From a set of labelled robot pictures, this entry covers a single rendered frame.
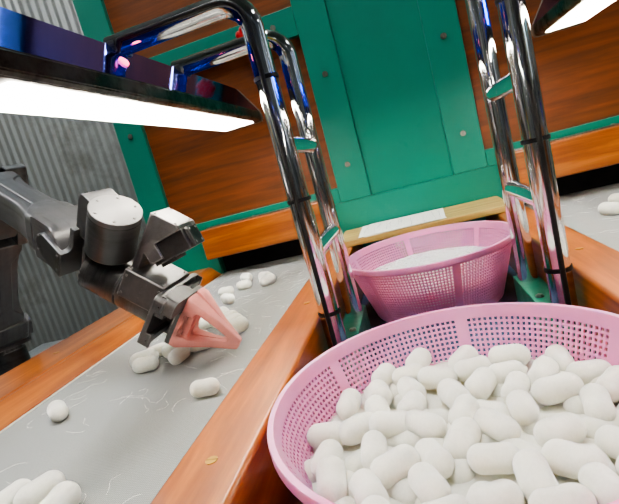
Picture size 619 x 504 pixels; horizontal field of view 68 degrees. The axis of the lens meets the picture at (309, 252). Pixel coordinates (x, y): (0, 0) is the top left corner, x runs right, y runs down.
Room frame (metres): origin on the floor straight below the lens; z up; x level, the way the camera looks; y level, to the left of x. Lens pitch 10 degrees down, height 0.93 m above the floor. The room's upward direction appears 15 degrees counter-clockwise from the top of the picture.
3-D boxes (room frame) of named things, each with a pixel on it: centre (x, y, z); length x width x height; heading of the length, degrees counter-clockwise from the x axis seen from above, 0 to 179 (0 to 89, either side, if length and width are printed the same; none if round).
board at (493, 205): (0.93, -0.23, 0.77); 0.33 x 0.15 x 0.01; 76
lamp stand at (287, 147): (0.59, 0.05, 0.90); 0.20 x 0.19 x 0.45; 166
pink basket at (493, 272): (0.71, -0.18, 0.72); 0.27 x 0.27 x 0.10
